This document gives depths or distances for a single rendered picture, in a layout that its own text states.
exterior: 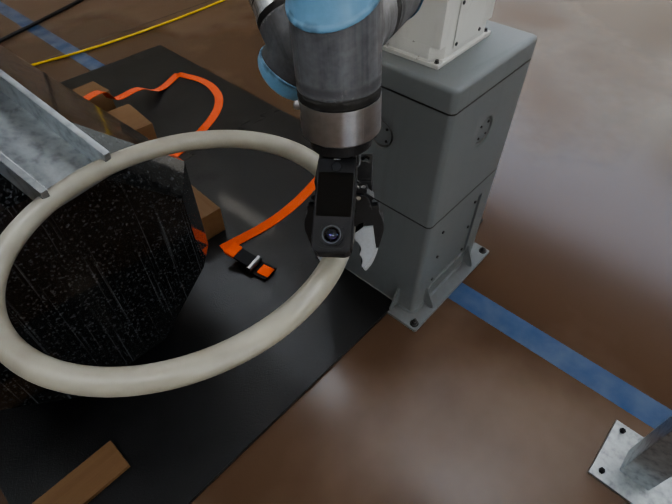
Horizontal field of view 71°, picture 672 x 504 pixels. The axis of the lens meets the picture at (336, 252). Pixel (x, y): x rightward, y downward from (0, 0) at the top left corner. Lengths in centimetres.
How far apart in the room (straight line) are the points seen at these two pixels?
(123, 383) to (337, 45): 38
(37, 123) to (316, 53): 61
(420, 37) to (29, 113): 81
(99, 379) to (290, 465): 99
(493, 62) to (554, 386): 99
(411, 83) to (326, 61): 73
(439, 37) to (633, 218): 143
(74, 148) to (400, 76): 72
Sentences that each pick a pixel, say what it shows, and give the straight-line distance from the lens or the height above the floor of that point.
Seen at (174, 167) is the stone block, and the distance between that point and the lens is 136.
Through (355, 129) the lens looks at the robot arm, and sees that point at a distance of 51.
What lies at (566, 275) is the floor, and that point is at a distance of 199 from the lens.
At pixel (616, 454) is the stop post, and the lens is 166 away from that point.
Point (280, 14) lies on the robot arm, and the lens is 66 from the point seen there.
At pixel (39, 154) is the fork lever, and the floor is 92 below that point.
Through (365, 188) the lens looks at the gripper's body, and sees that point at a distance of 57.
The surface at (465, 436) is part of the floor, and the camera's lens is 153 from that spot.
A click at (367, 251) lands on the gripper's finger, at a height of 91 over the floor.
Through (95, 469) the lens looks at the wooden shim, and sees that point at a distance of 156.
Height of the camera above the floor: 138
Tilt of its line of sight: 48 degrees down
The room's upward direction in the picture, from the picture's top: straight up
